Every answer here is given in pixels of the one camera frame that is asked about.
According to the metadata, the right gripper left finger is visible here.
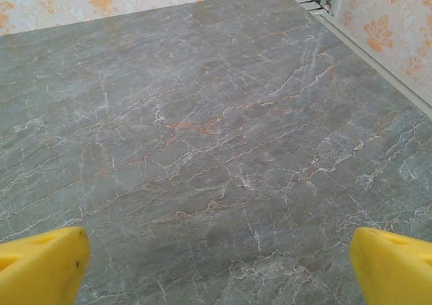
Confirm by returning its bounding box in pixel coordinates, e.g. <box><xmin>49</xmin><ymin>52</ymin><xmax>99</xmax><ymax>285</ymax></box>
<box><xmin>0</xmin><ymin>226</ymin><xmax>92</xmax><ymax>305</ymax></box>

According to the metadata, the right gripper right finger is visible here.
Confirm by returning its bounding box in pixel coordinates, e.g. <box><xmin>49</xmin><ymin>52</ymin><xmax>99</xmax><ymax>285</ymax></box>
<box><xmin>350</xmin><ymin>227</ymin><xmax>432</xmax><ymax>305</ymax></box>

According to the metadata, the wide aluminium side rail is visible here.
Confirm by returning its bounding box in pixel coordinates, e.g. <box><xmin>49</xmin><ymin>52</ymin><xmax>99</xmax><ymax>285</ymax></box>
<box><xmin>301</xmin><ymin>0</ymin><xmax>432</xmax><ymax>107</ymax></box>

